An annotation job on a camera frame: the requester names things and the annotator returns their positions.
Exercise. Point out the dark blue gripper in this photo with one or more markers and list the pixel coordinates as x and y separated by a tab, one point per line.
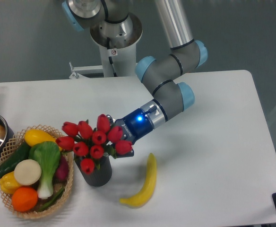
134	126

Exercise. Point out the red tulip bouquet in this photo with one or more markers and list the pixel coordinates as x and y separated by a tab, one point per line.
90	145

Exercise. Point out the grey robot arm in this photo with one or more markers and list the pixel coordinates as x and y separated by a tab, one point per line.
116	31

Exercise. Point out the dark grey ribbed vase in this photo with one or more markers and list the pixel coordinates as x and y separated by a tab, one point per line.
98	177

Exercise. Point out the yellow banana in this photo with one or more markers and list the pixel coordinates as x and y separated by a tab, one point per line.
144	195

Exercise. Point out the purple sweet potato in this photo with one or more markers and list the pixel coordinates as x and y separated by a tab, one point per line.
63	169

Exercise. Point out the green bok choy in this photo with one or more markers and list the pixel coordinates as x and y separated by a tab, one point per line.
47	155

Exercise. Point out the green bean pod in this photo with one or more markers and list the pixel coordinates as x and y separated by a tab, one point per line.
49	203

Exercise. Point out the yellow squash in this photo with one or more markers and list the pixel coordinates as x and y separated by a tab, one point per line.
36	136

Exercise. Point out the white round radish slice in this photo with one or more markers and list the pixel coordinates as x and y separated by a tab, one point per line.
27	172

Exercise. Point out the dark green cucumber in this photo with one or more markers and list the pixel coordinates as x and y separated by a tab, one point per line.
21	153

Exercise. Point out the woven wicker basket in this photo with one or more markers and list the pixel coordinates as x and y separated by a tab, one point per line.
58	185

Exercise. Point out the orange fruit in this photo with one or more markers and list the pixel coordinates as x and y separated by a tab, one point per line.
24	199

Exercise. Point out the yellow bell pepper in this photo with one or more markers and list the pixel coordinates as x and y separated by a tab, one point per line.
8	183

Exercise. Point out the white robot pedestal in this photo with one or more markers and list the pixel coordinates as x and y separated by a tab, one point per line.
115	62

